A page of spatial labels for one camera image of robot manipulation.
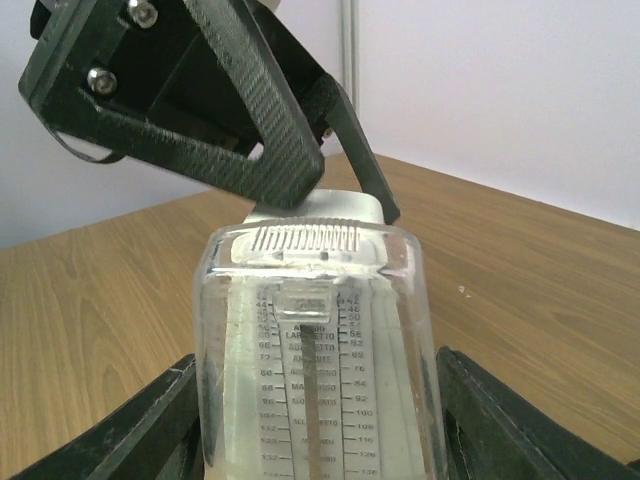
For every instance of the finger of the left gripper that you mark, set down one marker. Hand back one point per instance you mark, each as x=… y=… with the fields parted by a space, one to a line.
x=327 y=106

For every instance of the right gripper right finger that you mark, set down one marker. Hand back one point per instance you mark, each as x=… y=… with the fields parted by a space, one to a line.
x=494 y=433

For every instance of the white metronome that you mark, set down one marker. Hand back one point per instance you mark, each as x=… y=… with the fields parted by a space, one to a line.
x=310 y=360

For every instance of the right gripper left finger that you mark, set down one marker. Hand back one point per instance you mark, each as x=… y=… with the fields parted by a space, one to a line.
x=154 y=435

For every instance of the clear metronome cover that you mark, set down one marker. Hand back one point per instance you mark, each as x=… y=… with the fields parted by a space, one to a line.
x=315 y=350

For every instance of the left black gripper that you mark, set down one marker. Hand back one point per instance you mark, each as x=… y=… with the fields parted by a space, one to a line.
x=210 y=90

